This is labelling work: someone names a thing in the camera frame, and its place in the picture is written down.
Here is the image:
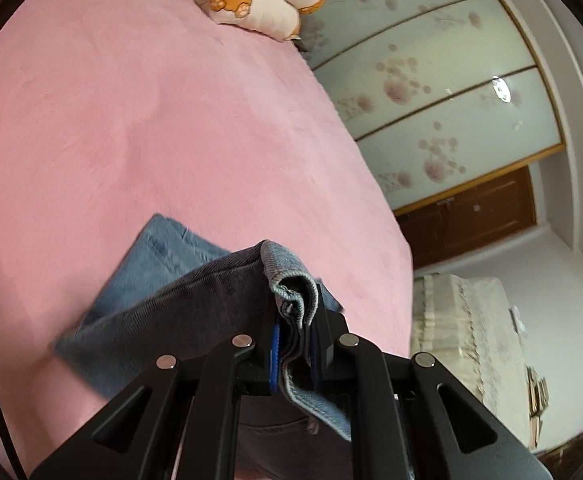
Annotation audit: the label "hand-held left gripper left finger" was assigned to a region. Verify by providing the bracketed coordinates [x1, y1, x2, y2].
[28, 324, 280, 480]

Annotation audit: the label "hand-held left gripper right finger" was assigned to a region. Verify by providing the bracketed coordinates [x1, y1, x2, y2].
[311, 305, 549, 480]

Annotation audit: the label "blue denim jeans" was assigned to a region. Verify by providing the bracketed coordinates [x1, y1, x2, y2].
[54, 213, 355, 478]

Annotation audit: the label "cream lace covered furniture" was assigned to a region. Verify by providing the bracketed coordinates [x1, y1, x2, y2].
[411, 272, 549, 453]

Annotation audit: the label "brown wooden door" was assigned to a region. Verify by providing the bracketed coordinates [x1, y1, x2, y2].
[394, 166, 537, 271]

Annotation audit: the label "pink plush bed blanket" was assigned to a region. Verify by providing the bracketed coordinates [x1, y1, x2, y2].
[0, 0, 415, 480]

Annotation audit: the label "floral sliding door wardrobe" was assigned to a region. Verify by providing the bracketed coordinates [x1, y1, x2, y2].
[299, 0, 567, 216]

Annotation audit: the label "rolled bear print quilt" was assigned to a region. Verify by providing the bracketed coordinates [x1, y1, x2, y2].
[174, 0, 346, 42]

